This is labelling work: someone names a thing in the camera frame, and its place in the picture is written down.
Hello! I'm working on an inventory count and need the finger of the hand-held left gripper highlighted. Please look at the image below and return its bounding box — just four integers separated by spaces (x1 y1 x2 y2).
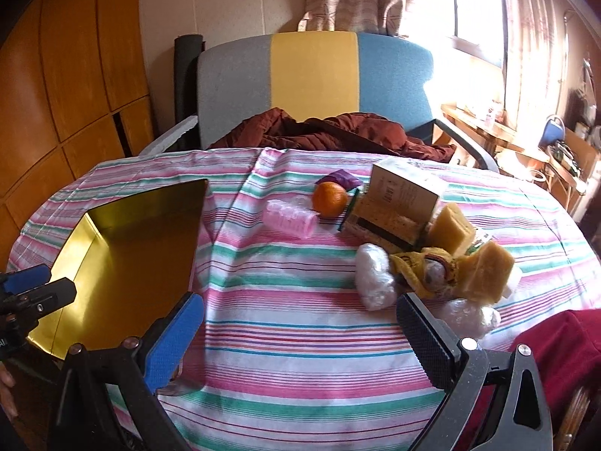
0 264 52 294
0 278 77 330

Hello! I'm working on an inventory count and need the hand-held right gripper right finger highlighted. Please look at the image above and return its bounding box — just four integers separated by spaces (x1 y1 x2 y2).
396 291 555 451

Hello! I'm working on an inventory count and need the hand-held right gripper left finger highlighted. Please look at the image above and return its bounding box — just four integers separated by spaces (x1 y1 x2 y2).
47 291 205 451

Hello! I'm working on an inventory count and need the clear plastic wrap ball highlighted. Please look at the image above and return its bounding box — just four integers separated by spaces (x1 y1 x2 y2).
434 298 501 336
354 243 399 312

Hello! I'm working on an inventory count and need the yellow plush toy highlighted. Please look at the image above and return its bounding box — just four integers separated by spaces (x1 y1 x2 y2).
390 247 475 301

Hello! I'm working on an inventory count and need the yellow sponge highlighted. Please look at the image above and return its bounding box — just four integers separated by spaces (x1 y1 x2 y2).
428 203 477 254
462 241 516 302

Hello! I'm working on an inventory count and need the gold tin box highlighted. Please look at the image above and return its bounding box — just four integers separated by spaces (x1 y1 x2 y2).
26 179 210 395

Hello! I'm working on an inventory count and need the white soap bar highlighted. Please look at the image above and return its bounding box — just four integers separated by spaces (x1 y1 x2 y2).
498 263 523 299

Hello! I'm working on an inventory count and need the cracker packet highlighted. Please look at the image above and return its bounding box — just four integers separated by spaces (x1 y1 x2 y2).
350 188 433 231
343 216 423 252

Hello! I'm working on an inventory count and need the white printed carton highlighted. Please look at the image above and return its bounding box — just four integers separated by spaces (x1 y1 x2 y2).
368 159 441 229

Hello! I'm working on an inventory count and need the orange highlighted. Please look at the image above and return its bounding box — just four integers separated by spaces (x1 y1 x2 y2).
313 182 349 219

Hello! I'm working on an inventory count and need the pink hair roller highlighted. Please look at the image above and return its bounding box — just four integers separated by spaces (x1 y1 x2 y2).
262 198 320 240

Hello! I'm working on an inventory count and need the purple snack packet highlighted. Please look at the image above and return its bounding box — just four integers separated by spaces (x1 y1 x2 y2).
317 169 364 193

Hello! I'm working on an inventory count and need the person's left hand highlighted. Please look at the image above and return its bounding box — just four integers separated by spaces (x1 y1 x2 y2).
0 369 20 419

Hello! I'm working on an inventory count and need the striped tablecloth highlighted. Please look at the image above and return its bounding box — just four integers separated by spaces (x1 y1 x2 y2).
7 148 601 451

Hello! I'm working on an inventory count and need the person's red clothing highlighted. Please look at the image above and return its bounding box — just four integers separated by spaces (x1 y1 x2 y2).
470 310 601 451

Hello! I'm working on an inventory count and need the wooden wardrobe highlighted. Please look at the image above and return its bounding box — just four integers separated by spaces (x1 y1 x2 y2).
0 0 158 254

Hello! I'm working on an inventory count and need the wooden side table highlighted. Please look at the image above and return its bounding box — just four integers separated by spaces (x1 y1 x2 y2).
441 103 601 217

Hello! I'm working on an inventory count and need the brown jacket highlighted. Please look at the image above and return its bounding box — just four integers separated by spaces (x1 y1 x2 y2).
209 108 456 163

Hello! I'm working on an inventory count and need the blue cup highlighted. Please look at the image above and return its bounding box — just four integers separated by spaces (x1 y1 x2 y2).
539 115 566 148

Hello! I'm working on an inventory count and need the black rolled mat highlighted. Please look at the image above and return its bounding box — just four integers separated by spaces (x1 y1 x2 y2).
174 34 205 151

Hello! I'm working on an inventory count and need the grey yellow blue chair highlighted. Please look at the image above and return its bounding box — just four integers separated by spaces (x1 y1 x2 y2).
138 32 501 174

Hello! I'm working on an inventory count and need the window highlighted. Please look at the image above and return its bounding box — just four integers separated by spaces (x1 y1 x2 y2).
399 0 508 67

